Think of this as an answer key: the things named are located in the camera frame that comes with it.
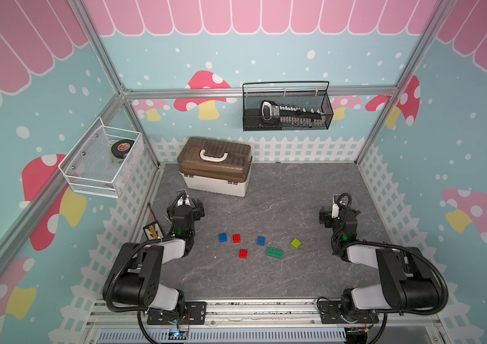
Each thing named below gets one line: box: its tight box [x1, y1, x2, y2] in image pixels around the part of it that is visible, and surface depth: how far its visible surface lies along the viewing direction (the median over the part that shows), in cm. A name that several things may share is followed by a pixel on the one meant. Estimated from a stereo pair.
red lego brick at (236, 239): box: [232, 233, 242, 245], surface depth 93 cm
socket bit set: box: [259, 100, 323, 129], surface depth 90 cm
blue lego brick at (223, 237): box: [219, 232, 228, 243], surface depth 94 cm
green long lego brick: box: [266, 247, 284, 260], surface depth 89 cm
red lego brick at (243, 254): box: [239, 248, 249, 260], surface depth 89 cm
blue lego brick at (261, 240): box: [257, 235, 266, 246], surface depth 94 cm
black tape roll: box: [111, 139, 135, 159], surface depth 81 cm
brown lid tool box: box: [176, 136, 253, 198], surface depth 98 cm
